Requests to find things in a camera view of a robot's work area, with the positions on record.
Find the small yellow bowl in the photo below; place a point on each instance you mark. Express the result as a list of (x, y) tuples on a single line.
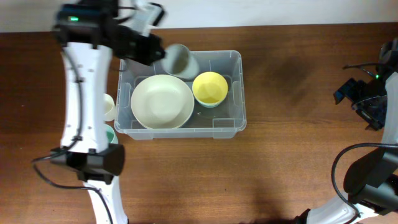
[(210, 84)]

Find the clear plastic storage bin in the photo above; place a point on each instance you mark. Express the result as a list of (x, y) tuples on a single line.
[(220, 122)]

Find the small white bowl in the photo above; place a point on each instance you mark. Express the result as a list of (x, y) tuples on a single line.
[(210, 102)]

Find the mint green cup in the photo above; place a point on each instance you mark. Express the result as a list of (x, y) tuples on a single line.
[(111, 135)]

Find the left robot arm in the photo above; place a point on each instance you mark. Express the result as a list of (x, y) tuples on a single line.
[(90, 34)]

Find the small mint green bowl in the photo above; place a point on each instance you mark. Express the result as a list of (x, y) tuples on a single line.
[(210, 105)]

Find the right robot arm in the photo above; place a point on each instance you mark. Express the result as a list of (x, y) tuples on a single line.
[(370, 183)]

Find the translucent grey cup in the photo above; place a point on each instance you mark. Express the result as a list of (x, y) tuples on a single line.
[(180, 62)]

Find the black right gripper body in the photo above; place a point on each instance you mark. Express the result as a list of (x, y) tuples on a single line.
[(370, 99)]

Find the cream white cup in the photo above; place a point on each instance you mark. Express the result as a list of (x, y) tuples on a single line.
[(109, 108)]

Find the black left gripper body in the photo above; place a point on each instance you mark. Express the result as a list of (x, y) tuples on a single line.
[(136, 46)]

